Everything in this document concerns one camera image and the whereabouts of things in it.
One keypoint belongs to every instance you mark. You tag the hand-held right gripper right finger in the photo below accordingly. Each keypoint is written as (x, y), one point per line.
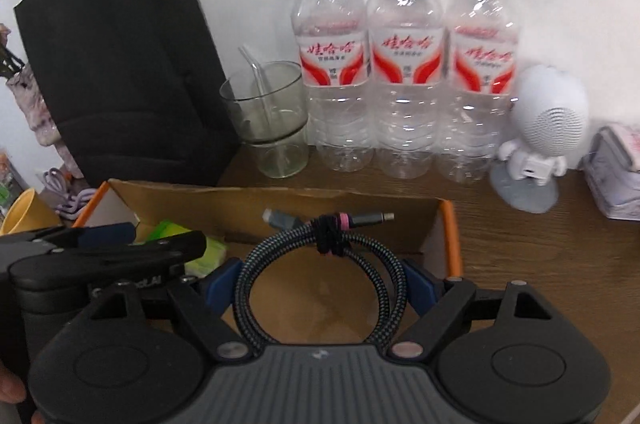
(418, 285)

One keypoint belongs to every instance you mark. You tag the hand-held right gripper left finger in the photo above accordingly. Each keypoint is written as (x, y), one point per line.
(220, 280)

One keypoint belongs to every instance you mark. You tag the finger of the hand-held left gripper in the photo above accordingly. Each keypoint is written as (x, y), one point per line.
(107, 234)
(150, 251)

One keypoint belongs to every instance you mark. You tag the orange cardboard box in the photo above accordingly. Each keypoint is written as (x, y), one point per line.
(310, 304)

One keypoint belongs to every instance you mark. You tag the person's left hand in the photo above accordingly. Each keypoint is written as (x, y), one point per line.
(10, 389)

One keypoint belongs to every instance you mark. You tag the green tissue packet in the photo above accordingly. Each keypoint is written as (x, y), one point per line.
(210, 254)

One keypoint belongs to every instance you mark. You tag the yellow paper cup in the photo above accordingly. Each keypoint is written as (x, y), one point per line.
(30, 214)

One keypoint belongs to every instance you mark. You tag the clear glass cup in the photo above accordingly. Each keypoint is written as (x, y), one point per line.
(280, 149)

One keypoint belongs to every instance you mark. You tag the mottled pink vase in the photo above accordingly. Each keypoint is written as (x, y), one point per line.
(35, 109)

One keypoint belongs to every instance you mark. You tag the black paper bag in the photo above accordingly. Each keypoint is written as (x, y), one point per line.
(125, 54)

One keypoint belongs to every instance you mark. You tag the glass straw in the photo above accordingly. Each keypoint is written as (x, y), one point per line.
(260, 74)

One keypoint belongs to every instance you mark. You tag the white robot speaker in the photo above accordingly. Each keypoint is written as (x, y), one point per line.
(550, 114)

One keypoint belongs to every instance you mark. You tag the white printed tin box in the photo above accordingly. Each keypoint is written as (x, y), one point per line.
(615, 189)

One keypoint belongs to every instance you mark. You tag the clear plastic water bottle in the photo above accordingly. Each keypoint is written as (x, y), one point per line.
(406, 64)
(332, 69)
(480, 69)

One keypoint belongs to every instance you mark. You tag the pink flat case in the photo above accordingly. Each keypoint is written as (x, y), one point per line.
(622, 139)

